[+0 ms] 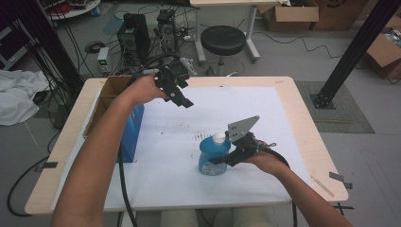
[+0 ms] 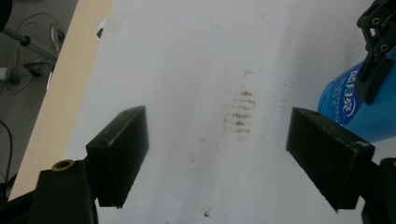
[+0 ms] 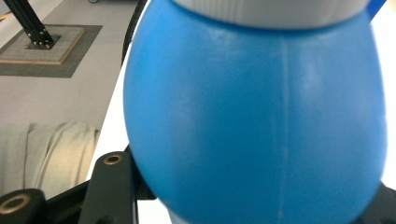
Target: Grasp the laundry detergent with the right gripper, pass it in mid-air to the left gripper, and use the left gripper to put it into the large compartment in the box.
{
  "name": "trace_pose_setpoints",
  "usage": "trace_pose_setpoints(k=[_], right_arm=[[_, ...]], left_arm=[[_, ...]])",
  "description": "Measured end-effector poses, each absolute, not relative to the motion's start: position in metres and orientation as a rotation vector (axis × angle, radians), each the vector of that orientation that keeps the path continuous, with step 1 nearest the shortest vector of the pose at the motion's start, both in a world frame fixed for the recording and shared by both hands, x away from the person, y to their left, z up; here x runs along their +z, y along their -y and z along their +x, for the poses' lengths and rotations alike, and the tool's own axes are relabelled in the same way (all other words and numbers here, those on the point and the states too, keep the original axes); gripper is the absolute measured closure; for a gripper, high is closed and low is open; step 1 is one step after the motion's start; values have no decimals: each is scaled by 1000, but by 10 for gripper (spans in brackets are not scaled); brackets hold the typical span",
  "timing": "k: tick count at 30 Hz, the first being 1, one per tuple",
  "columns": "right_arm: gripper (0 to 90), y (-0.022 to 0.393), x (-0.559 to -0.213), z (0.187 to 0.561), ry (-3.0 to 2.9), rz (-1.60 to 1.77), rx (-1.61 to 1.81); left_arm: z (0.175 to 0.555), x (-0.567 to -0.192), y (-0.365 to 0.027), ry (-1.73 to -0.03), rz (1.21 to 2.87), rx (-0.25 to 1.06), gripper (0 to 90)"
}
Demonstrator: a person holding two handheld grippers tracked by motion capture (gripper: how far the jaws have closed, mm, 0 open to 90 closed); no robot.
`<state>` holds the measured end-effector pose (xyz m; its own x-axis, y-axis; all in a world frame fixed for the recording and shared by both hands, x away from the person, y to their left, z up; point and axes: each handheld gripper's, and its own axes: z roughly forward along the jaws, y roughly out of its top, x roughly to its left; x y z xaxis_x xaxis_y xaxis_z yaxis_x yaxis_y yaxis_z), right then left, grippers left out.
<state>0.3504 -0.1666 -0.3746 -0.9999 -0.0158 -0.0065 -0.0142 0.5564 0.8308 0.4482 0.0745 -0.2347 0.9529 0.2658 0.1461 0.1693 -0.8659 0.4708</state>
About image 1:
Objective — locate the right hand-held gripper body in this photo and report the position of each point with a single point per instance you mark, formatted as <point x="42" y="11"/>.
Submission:
<point x="247" y="146"/>

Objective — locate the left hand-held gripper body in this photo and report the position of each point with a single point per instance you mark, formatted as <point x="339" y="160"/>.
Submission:
<point x="173" y="77"/>

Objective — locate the blue bottle with white cap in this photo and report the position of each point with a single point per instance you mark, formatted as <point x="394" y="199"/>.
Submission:
<point x="211" y="151"/>

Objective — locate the person's left hand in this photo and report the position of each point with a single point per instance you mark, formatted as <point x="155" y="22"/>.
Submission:
<point x="143" y="90"/>

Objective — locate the person's right hand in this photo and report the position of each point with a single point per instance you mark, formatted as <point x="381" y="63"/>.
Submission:
<point x="268" y="162"/>

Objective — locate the small black computer tower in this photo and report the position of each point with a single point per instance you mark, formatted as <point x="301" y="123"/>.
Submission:
<point x="167" y="30"/>

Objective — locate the blue cardboard box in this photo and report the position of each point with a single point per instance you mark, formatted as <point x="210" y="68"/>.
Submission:
<point x="130" y="135"/>

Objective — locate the white mat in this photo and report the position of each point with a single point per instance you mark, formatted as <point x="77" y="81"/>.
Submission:
<point x="176" y="186"/>

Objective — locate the large black computer tower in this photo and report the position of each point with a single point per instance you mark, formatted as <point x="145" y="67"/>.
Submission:
<point x="134" y="34"/>

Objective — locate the person's right leg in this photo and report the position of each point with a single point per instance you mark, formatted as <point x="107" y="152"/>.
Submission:
<point x="246" y="217"/>

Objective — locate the person's leg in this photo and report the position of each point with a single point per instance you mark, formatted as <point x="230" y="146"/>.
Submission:
<point x="246" y="217"/>
<point x="179" y="219"/>

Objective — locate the black round stool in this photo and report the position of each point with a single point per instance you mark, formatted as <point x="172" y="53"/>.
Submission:
<point x="223" y="39"/>

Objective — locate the light wooden table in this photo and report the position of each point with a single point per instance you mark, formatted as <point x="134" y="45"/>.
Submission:
<point x="315" y="148"/>

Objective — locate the white power supply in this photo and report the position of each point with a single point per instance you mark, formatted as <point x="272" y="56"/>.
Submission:
<point x="103" y="60"/>

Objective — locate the person's left leg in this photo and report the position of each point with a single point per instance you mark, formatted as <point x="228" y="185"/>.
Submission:
<point x="179" y="219"/>

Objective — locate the thin wooden stick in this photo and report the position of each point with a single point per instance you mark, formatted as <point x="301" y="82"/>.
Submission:
<point x="321" y="186"/>

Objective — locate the white metal-legged table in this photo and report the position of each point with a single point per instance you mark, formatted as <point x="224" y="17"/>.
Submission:
<point x="252" y="28"/>

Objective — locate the grey tape strip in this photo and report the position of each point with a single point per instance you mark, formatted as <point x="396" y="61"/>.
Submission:
<point x="339" y="178"/>
<point x="47" y="165"/>

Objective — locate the round white table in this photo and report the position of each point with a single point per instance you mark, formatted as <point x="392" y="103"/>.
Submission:
<point x="78" y="11"/>

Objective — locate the open brown cardboard box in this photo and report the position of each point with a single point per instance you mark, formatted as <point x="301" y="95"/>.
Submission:
<point x="296" y="14"/>

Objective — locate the white cloth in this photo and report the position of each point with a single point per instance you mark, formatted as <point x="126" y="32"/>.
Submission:
<point x="19" y="94"/>

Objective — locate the closed brown cardboard box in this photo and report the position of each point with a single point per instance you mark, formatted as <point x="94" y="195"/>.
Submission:
<point x="340" y="15"/>

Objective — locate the cardboard box with packets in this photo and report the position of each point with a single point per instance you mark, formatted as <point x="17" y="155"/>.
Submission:
<point x="383" y="53"/>

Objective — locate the black metal post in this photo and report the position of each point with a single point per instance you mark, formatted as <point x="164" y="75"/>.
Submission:
<point x="356" y="47"/>

